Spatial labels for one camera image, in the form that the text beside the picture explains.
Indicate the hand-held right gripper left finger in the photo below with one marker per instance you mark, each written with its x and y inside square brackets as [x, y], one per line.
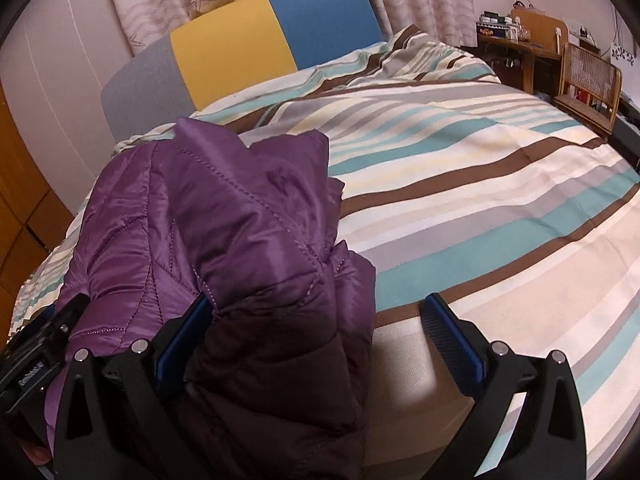
[172, 355]

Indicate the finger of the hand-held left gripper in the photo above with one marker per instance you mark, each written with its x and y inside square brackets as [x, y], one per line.
[75, 312]

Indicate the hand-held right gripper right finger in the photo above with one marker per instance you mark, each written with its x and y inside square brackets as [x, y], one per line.
[452, 335]

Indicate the purple quilted down jacket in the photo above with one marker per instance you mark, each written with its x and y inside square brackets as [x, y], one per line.
[225, 240]

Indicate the beige mattress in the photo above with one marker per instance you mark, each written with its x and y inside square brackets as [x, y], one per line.
[415, 390]

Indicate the wooden wardrobe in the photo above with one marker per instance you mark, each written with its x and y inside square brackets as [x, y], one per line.
[22, 200]

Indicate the striped duvet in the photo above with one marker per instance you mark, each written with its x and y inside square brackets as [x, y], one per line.
[475, 175]

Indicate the wooden rattan chair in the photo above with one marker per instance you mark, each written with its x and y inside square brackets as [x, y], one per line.
[590, 85]

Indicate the wooden desk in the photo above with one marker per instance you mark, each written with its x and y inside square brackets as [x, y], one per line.
[520, 57]

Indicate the grey yellow blue headboard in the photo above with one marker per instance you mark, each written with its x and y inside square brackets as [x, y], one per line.
[235, 55]

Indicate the patterned box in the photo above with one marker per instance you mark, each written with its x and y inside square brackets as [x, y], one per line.
[492, 24]

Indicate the wooden back panel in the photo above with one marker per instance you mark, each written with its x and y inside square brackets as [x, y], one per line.
[542, 30]

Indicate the leaf wall sticker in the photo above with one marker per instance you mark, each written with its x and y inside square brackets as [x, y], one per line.
[625, 56]

